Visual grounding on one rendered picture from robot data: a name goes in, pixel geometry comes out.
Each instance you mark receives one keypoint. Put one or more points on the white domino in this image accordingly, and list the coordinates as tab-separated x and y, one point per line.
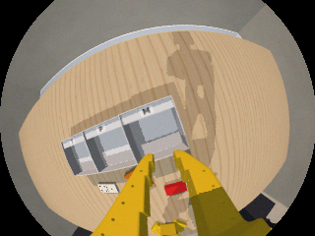
108	187

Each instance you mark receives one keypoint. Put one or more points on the orange square pad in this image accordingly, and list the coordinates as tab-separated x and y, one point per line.
127	175

